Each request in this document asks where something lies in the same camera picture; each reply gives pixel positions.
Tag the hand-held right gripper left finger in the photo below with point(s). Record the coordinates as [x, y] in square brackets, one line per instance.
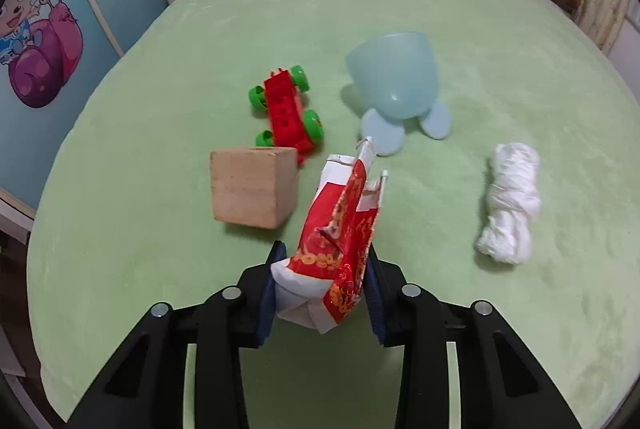
[265, 316]

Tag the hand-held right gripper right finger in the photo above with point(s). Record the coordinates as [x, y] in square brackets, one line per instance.
[376, 316]

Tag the red white paper wrapper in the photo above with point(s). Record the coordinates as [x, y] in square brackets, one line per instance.
[340, 239]

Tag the wooden block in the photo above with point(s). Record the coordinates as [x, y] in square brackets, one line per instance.
[250, 186]

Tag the crumpled white tissue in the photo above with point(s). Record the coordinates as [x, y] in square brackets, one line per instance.
[510, 204]

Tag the red green toy car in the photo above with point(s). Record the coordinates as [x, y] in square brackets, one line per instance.
[287, 114]

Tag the light blue plastic cup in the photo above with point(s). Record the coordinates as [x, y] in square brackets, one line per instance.
[395, 74]

